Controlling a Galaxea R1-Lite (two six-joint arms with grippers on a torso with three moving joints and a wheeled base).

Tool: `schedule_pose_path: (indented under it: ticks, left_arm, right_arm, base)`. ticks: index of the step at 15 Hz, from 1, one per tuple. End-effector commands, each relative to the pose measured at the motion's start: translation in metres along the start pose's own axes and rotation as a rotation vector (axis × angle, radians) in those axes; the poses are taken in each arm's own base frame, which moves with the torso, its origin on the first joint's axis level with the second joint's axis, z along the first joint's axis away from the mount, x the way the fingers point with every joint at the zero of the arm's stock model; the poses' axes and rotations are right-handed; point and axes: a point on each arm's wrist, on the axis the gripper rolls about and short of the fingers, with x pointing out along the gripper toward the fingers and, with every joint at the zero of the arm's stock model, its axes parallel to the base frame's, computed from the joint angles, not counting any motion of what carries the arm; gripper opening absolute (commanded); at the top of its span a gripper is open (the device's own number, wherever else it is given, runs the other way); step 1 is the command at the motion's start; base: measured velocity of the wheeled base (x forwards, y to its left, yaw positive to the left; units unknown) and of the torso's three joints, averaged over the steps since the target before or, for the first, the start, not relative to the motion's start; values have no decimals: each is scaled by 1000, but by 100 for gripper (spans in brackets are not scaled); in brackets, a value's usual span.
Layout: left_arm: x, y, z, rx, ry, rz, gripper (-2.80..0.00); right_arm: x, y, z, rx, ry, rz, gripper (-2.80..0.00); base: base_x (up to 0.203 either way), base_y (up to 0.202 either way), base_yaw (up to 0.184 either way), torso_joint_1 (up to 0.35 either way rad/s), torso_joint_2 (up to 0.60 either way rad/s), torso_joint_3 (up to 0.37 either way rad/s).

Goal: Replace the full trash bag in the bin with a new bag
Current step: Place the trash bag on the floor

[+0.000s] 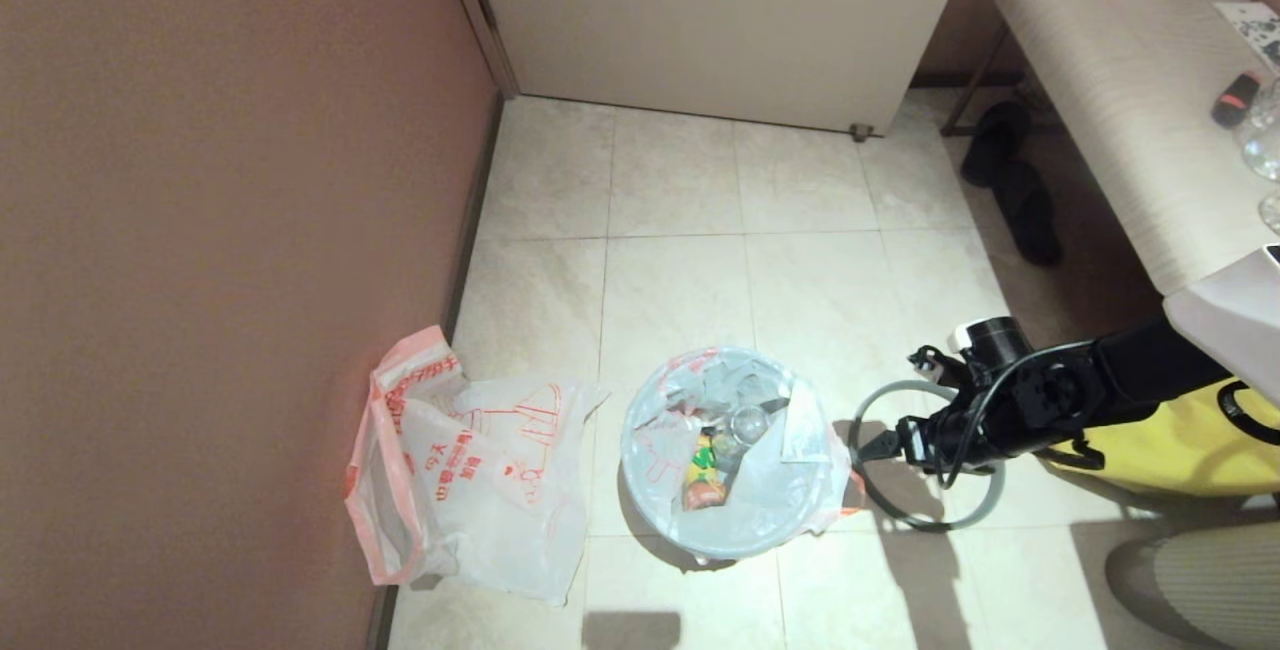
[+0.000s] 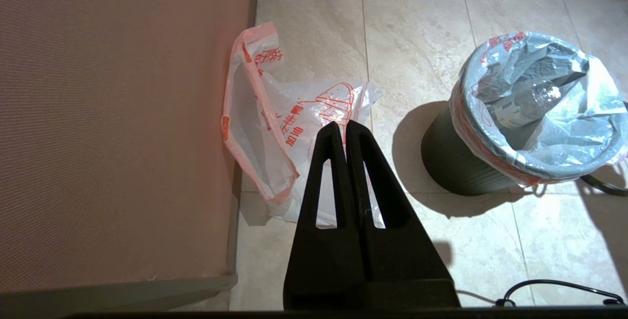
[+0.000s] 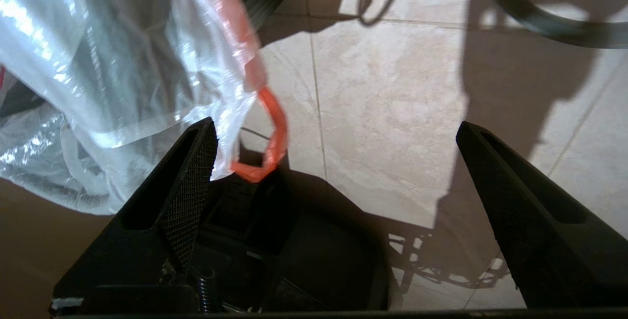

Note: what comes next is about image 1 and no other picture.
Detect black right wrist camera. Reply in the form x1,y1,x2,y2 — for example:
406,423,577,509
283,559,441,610
908,317,1036,383

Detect grey bin ring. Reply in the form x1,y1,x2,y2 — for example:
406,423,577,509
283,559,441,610
848,380,1006,533

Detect empty white red-printed trash bag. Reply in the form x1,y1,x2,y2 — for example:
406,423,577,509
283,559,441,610
344,327,611,608

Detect beige door frame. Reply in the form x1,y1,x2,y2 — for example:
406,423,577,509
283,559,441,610
432,0,521,101

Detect light woodgrain desk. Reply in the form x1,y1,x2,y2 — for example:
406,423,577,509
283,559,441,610
938,0,1280,297

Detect black marker with red band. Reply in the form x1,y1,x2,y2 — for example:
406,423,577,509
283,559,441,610
1211,70,1263,129

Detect colourful snack packet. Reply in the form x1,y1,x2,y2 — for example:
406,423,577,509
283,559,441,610
682,430,733,513

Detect white red-printed trash bag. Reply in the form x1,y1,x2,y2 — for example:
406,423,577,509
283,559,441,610
344,327,611,608
620,346,867,563

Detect clear plastic bottle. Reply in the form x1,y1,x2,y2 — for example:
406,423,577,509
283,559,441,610
725,403,776,446

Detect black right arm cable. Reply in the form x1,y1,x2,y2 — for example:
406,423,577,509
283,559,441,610
935,340,1106,489

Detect grey skirting board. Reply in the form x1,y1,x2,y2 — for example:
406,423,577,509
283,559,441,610
365,95,506,650

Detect white leaflet with blue print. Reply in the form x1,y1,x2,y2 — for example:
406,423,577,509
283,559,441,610
1212,0,1280,69

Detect yellow fabric bag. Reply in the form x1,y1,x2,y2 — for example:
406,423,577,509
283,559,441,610
1040,375,1280,499

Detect white door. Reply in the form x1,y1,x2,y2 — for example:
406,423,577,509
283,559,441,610
462,0,977,137

